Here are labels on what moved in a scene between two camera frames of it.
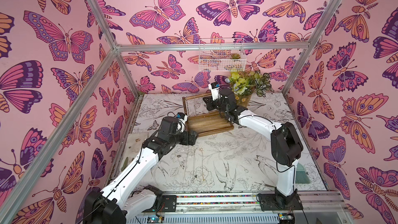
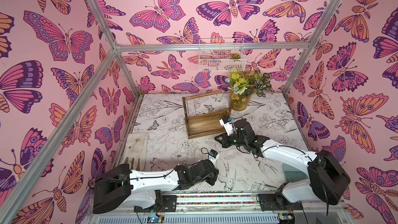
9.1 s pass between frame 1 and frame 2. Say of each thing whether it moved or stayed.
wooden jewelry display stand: stayed
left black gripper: moved
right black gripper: moved
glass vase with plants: stayed
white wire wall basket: stayed
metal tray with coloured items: stayed
